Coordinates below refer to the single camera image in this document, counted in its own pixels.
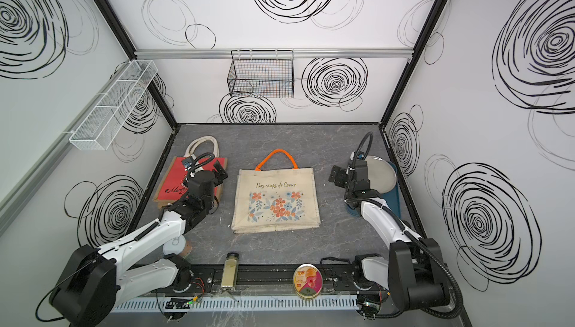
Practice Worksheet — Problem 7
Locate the red Christmas jute bag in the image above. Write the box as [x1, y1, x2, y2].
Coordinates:
[154, 135, 228, 208]

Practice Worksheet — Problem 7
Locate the cream floral canvas tote bag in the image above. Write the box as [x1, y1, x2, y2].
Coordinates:
[231, 149, 321, 234]

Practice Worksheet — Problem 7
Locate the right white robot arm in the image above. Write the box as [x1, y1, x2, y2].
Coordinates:
[329, 156, 451, 312]

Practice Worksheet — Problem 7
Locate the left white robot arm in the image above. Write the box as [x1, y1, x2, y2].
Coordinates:
[44, 153, 228, 326]

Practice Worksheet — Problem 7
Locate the grey striped ceramic plate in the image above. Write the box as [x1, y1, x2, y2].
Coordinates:
[365, 156, 397, 194]

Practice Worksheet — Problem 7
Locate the teal plastic tray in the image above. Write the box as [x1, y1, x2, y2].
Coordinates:
[344, 160, 401, 217]

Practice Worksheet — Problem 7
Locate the white round can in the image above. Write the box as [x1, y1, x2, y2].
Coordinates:
[163, 236, 192, 258]

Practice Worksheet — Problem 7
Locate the gold bottle with black cap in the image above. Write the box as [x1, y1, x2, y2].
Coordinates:
[221, 252, 239, 290]

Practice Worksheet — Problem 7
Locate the round candy tin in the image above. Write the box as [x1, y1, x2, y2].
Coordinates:
[293, 264, 323, 299]

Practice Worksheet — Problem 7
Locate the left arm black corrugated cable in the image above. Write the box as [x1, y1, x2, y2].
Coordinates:
[186, 152, 217, 175]

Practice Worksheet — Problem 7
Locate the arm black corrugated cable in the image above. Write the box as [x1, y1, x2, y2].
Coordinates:
[349, 131, 464, 320]
[186, 152, 217, 175]

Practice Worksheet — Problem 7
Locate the black wire wall basket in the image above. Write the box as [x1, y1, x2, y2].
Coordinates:
[226, 49, 295, 99]

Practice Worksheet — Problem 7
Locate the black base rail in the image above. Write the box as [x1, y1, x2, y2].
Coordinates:
[185, 261, 385, 295]

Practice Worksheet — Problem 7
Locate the white wire wall shelf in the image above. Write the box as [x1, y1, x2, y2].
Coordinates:
[69, 60, 158, 150]

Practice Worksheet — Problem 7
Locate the white slotted cable duct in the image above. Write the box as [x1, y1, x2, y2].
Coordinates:
[112, 295, 359, 314]

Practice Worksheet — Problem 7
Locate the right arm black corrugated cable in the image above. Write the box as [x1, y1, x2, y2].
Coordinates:
[349, 131, 464, 320]

